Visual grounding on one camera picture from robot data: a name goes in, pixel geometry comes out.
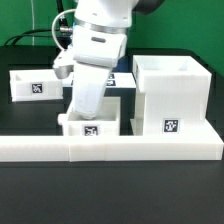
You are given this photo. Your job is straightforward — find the white drawer cabinet frame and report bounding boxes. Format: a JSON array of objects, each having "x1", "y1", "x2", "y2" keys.
[{"x1": 131, "y1": 55, "x2": 217, "y2": 136}]

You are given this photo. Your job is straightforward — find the white L-shaped obstacle wall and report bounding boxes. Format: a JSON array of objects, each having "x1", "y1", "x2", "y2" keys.
[{"x1": 0, "y1": 135, "x2": 223, "y2": 162}]

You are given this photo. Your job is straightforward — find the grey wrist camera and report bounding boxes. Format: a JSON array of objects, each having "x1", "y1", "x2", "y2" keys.
[{"x1": 52, "y1": 50, "x2": 74, "y2": 79}]

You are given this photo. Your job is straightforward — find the white drawer box with tag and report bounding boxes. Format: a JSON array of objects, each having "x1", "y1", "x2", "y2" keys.
[{"x1": 58, "y1": 97, "x2": 121, "y2": 136}]

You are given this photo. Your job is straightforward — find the white base tag plate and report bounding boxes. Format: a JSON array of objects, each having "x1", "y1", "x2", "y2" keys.
[{"x1": 62, "y1": 72, "x2": 136, "y2": 88}]

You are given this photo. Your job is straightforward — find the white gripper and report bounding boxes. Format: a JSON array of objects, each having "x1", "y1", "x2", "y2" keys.
[{"x1": 72, "y1": 26, "x2": 127, "y2": 119}]

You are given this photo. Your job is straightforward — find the black cable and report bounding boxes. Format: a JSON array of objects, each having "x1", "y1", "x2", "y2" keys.
[{"x1": 2, "y1": 0, "x2": 78, "y2": 51}]

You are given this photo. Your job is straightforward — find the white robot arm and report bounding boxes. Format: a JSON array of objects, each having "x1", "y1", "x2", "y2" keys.
[{"x1": 72, "y1": 0, "x2": 165, "y2": 119}]

